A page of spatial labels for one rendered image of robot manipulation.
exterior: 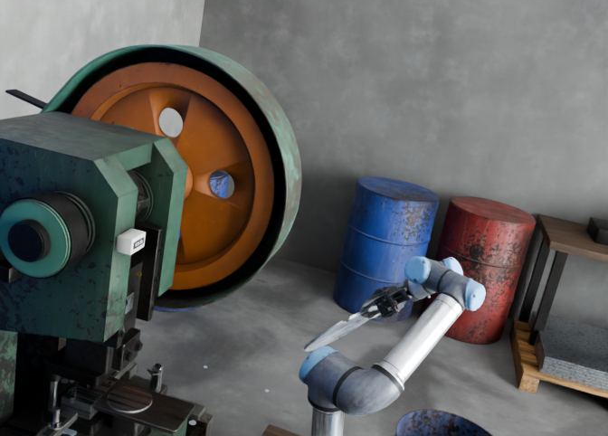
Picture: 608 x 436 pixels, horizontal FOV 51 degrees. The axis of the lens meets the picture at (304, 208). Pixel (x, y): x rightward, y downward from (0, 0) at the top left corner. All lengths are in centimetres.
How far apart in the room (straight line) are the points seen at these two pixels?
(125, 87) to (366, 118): 301
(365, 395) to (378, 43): 351
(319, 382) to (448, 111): 337
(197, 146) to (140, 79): 26
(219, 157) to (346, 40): 296
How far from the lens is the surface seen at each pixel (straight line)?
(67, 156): 155
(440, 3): 478
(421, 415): 276
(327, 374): 165
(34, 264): 152
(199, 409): 218
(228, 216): 202
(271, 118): 187
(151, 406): 193
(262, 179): 192
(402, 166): 486
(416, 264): 178
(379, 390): 161
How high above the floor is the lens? 189
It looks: 16 degrees down
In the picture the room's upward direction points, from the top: 11 degrees clockwise
